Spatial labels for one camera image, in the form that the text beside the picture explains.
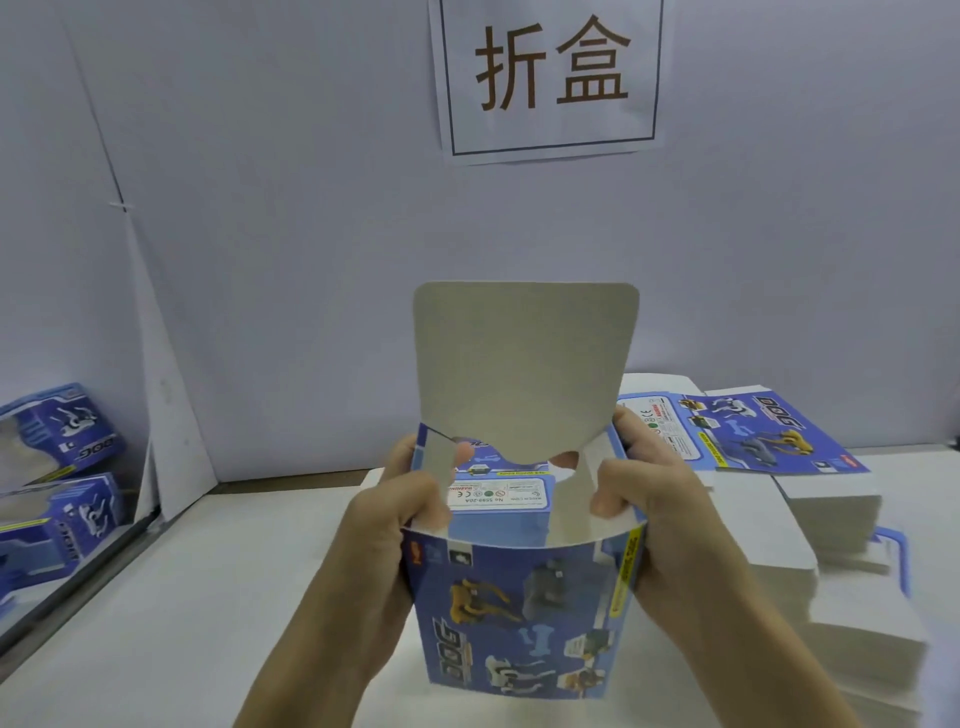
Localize stack of boxes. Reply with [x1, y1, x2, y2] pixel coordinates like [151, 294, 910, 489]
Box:
[615, 372, 930, 725]

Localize person's right forearm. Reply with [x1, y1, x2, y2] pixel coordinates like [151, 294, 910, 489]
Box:
[682, 570, 867, 728]

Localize pile of blue boxes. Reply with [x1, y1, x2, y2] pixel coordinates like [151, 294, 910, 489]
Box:
[0, 382, 128, 609]

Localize blue dog-print cardboard box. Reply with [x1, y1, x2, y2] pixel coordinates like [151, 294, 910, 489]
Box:
[399, 280, 650, 702]

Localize person's right hand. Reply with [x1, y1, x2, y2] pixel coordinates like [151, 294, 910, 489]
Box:
[550, 405, 755, 635]

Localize person's left hand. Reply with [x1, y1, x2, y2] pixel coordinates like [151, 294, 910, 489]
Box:
[318, 432, 479, 650]

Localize white paper wall sign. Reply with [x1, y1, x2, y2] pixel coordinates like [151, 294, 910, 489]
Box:
[430, 0, 674, 165]

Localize person's left forearm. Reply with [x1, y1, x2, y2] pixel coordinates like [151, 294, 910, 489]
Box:
[234, 600, 377, 728]

